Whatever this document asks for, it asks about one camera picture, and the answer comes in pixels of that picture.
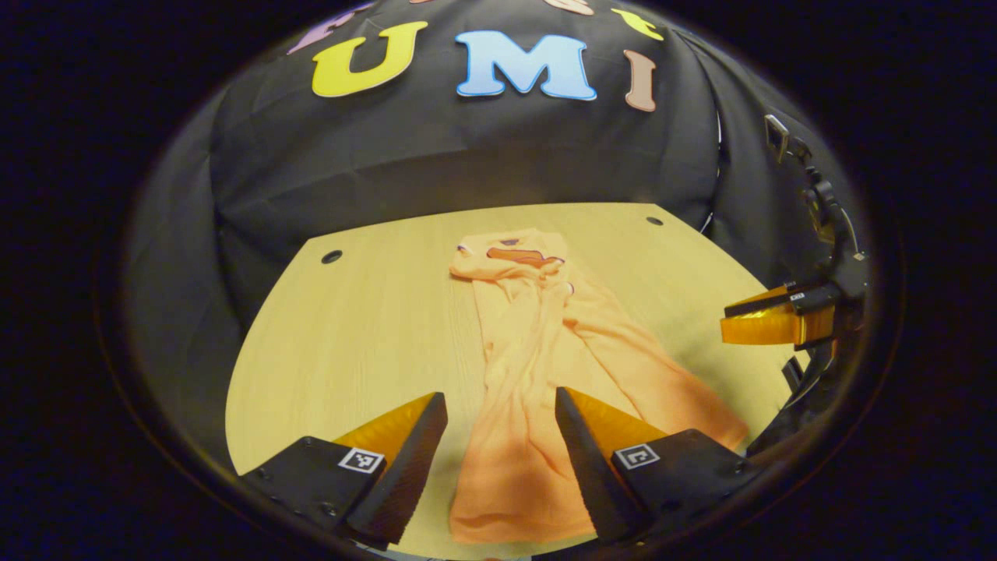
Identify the webcam on black stand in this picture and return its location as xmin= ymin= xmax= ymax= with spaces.
xmin=763 ymin=113 xmax=869 ymax=301

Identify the white cable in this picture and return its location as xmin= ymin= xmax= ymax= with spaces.
xmin=699 ymin=109 xmax=724 ymax=235

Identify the black backdrop cloth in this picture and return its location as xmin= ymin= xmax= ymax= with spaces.
xmin=117 ymin=0 xmax=858 ymax=468

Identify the orange T-shirt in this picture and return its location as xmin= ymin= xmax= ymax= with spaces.
xmin=448 ymin=228 xmax=751 ymax=546

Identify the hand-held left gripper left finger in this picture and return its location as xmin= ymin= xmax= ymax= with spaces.
xmin=240 ymin=392 xmax=450 ymax=546

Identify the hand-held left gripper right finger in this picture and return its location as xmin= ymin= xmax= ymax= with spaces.
xmin=555 ymin=386 xmax=768 ymax=545

